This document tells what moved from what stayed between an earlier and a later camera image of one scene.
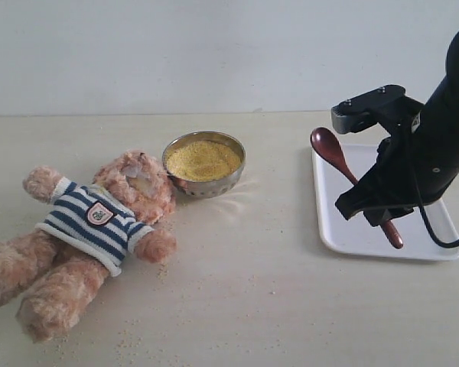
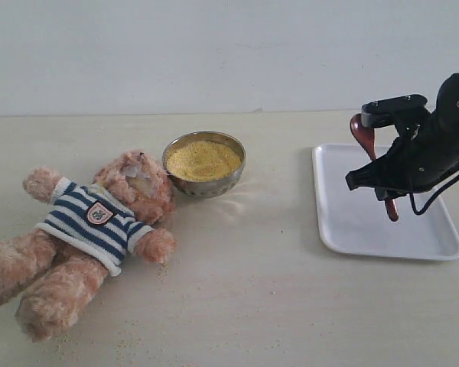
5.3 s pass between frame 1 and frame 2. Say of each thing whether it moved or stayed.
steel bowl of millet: stayed
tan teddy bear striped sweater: stayed
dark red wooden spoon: moved
